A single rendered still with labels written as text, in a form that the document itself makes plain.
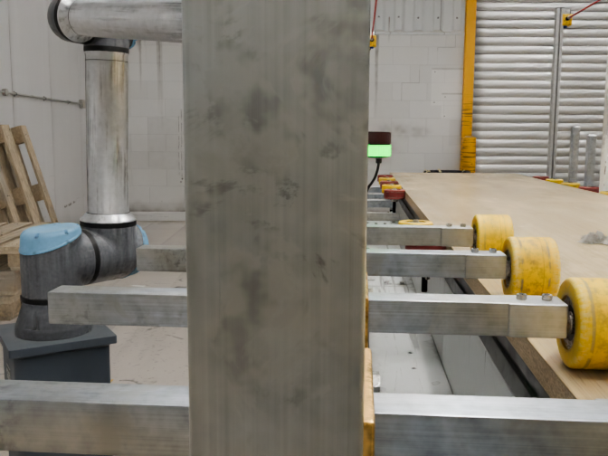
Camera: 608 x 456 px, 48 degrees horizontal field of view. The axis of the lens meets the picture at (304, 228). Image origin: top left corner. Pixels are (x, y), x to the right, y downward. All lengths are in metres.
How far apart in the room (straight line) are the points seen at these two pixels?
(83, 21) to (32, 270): 0.61
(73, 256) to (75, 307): 1.16
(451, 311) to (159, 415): 0.31
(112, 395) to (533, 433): 0.22
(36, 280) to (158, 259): 0.95
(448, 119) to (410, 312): 8.59
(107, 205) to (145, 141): 7.28
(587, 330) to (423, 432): 0.27
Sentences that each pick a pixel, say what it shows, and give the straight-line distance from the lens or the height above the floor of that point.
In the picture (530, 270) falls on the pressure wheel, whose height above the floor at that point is 0.95.
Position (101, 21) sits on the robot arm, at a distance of 1.66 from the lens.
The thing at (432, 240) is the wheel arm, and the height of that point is 0.94.
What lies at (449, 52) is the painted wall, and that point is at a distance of 9.24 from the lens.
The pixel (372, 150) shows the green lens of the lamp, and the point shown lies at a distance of 1.37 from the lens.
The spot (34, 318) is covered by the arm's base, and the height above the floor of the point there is 0.65.
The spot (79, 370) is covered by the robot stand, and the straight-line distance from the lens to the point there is 1.83.
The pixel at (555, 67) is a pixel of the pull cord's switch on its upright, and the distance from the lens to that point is 4.10.
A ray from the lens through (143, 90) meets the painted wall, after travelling 9.18.
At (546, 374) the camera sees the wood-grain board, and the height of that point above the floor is 0.89.
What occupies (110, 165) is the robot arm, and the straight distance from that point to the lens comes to 1.88.
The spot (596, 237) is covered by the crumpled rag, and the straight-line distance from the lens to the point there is 1.45.
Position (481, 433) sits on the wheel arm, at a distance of 0.38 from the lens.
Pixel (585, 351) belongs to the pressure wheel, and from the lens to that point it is 0.62.
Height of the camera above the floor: 1.10
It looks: 8 degrees down
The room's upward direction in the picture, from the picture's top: straight up
